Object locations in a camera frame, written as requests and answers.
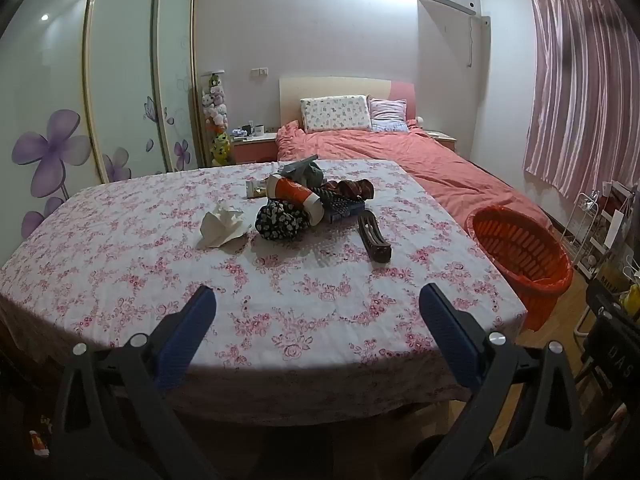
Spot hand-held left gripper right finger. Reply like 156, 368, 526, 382
419, 282, 586, 480

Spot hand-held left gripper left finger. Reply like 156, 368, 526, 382
50, 284, 218, 480

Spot orange plastic laundry basket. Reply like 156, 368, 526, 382
465, 206, 574, 332

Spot white tissue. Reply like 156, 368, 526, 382
195, 202, 253, 251

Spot black plastic comb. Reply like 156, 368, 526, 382
357, 210, 392, 263

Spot black floral cloth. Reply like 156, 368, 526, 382
255, 199, 312, 243

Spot red paper cup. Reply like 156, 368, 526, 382
266, 173, 326, 227

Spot brown red knitted sock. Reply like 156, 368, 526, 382
322, 178, 376, 201

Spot grey green sock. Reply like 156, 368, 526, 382
278, 155, 326, 188

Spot yellow cushion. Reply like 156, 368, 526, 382
620, 284, 640, 318

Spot pink floral tablecloth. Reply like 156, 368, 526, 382
0, 159, 528, 411

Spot bed with pink duvet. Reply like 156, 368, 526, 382
276, 120, 553, 231

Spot pink nightstand with mug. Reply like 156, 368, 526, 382
232, 132, 279, 165

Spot hanging plush toys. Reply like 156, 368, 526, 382
202, 72, 233, 166

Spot pink striped pillow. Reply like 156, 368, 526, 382
367, 97, 410, 133

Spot white floral pillow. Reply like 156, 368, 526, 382
300, 94, 372, 134

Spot flower print sliding wardrobe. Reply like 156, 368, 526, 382
0, 0, 201, 271

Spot cream pink headboard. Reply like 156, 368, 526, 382
278, 76, 417, 128

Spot pink striped curtain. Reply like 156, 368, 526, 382
522, 0, 640, 201

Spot air conditioner pipe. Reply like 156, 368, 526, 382
467, 14, 490, 68

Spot white air conditioner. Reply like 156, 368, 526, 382
422, 0, 477, 15

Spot white wire rack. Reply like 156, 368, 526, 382
557, 190, 608, 281

